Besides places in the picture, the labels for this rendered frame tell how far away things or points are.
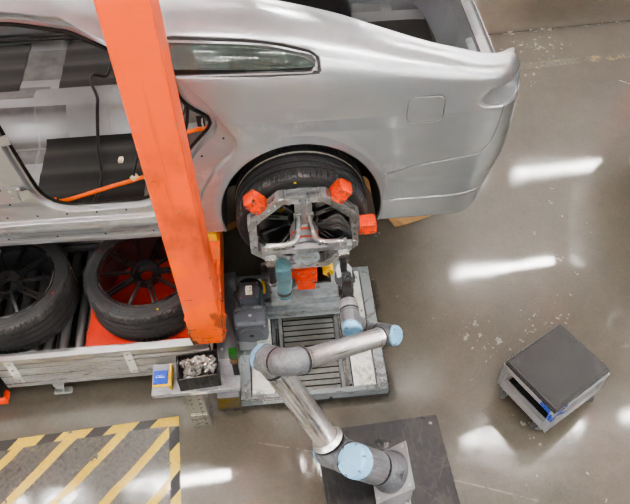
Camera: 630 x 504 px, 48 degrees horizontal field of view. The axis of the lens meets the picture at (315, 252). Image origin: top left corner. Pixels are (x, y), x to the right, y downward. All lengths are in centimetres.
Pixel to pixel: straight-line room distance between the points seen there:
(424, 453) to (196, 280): 135
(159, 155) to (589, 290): 291
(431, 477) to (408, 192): 137
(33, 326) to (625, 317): 332
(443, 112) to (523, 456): 182
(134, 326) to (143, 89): 170
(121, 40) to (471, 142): 177
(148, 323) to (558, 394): 209
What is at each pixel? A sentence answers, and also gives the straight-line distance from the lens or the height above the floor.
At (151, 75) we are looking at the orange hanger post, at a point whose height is 214.
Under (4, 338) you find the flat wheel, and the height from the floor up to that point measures 43.
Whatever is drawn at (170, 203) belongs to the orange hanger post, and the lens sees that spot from 273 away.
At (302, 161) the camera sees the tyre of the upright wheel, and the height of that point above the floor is 117.
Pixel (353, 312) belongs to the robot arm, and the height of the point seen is 85.
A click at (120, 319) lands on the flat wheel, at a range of 376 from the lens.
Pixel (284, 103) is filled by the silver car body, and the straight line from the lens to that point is 308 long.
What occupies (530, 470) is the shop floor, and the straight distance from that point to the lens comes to 392.
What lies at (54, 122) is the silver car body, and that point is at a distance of 429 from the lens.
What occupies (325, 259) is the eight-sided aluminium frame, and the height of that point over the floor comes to 63.
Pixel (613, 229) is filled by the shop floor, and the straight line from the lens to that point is 497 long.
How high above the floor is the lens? 352
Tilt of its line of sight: 52 degrees down
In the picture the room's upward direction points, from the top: 1 degrees counter-clockwise
